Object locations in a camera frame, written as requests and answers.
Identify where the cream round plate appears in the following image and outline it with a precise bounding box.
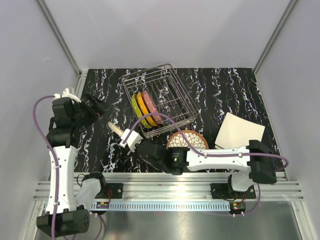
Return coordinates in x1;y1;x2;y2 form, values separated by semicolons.
107;121;124;137

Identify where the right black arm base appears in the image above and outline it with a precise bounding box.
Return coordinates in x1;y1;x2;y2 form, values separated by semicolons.
210;183;257;201

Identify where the right aluminium frame post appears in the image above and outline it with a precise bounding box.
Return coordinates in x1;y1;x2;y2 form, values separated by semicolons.
253;0;299;75

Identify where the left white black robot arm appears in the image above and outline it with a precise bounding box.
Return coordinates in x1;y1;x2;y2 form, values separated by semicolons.
34;88;108;240

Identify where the purple cable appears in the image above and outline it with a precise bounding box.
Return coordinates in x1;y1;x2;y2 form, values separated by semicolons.
32;93;105;240
119;112;290;216

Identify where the black marble pattern mat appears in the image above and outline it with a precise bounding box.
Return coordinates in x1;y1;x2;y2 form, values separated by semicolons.
74;68;279;173

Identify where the left aluminium frame post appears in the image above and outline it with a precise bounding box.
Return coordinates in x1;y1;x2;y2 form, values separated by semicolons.
35;0;83;79

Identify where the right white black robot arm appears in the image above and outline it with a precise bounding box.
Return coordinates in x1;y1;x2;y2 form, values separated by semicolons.
136;140;277;201

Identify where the white square plate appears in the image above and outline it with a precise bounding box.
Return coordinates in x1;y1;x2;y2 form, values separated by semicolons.
214;112;265;149

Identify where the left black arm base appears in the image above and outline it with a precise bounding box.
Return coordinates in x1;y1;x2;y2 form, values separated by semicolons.
95;182;124;200

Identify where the orange polka dot plate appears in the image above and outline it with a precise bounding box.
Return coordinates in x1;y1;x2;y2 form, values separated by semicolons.
137;92;157;127

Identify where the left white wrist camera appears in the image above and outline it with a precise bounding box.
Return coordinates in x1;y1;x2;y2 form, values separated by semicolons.
61;87;82;103

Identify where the floral patterned brown plate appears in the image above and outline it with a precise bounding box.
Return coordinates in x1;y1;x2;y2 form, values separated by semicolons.
166;130;209;150

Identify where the white slotted cable duct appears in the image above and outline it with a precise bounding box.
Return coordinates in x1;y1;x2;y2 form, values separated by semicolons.
90;201;230;212

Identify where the aluminium mounting rail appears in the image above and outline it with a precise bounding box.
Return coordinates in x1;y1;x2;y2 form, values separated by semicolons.
33;171;305;204

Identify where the aluminium frame post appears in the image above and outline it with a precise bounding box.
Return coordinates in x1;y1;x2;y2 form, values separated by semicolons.
35;0;83;79
253;0;299;75

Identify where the green polka dot plate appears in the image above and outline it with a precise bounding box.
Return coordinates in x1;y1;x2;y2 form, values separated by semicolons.
130;94;151;129

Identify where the metal wire dish rack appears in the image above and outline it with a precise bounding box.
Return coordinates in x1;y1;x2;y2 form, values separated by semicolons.
121;63;199;127

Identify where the pink polka dot plate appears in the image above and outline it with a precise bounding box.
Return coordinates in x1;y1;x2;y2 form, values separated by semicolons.
142;90;164;125

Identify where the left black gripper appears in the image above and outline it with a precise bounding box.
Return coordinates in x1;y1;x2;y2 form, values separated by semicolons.
71;92;110;129

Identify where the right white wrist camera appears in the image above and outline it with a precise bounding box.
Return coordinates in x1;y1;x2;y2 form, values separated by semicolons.
119;128;143;153

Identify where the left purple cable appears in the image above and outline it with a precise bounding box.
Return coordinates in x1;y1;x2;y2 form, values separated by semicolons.
32;93;105;240

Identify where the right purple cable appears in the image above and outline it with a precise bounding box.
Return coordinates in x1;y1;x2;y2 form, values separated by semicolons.
119;112;290;216

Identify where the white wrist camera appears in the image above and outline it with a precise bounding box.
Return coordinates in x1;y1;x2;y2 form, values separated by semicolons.
119;128;143;153
61;87;82;103

